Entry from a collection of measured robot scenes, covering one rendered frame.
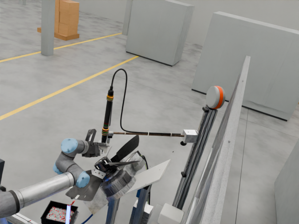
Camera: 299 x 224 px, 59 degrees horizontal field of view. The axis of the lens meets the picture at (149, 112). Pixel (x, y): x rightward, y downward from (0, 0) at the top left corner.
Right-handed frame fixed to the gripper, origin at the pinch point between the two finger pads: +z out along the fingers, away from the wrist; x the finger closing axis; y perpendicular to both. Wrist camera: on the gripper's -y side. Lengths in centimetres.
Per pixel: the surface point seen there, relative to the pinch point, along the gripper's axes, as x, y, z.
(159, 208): 8, 48, 73
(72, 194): -29.6, 27.8, 8.4
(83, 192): -22.3, 27.5, 10.7
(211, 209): 73, 32, -75
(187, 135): 47, -4, 41
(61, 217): -52, 44, 24
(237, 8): 161, -680, 1006
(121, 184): -5.7, 25.3, 34.2
